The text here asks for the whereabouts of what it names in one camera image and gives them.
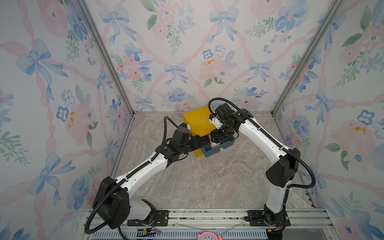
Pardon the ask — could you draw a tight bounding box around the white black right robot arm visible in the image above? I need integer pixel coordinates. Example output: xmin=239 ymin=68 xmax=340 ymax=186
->
xmin=209 ymin=108 xmax=300 ymax=227

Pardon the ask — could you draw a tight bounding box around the aluminium corner frame post left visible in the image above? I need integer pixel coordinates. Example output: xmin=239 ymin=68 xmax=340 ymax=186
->
xmin=74 ymin=0 xmax=134 ymax=118

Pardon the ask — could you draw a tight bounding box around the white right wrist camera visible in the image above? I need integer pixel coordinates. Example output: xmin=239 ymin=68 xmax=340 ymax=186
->
xmin=209 ymin=116 xmax=222 ymax=129

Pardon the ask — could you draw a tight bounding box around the black corrugated left cable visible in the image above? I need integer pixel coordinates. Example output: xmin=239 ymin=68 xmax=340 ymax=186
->
xmin=83 ymin=116 xmax=179 ymax=235

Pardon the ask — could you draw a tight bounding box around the aluminium corner frame post right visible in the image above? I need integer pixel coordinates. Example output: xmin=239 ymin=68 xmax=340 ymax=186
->
xmin=271 ymin=0 xmax=344 ymax=117

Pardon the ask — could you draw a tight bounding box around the pink round clock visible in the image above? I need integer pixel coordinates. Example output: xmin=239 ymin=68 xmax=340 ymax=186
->
xmin=198 ymin=232 xmax=223 ymax=240

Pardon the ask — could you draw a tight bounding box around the black corrugated right cable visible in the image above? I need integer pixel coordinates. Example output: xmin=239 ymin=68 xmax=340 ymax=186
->
xmin=207 ymin=97 xmax=317 ymax=190

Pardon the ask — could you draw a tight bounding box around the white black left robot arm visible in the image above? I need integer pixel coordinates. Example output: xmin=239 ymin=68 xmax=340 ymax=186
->
xmin=85 ymin=135 xmax=210 ymax=234

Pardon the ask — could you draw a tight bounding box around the black corrugated cable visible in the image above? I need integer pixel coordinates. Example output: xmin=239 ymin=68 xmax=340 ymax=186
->
xmin=207 ymin=97 xmax=317 ymax=190
xmin=83 ymin=116 xmax=179 ymax=235

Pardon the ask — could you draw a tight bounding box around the pink computer mouse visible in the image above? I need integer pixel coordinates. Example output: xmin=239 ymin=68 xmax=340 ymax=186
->
xmin=210 ymin=142 xmax=221 ymax=149

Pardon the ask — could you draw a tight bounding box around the yellow plastic drawer cabinet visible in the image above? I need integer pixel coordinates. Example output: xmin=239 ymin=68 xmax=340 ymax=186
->
xmin=183 ymin=106 xmax=216 ymax=158

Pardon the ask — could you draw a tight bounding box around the teal blue drawer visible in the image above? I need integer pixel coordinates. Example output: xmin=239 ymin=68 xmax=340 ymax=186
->
xmin=201 ymin=134 xmax=235 ymax=158

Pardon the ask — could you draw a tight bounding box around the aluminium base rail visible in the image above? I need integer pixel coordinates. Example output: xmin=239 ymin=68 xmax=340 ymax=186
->
xmin=79 ymin=209 xmax=340 ymax=240

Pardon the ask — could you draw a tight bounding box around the aluminium corner frame post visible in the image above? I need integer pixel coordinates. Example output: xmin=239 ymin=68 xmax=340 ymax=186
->
xmin=74 ymin=0 xmax=134 ymax=118
xmin=271 ymin=0 xmax=344 ymax=117

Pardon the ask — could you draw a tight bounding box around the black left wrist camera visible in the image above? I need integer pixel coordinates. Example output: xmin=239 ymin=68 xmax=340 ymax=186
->
xmin=173 ymin=123 xmax=190 ymax=145

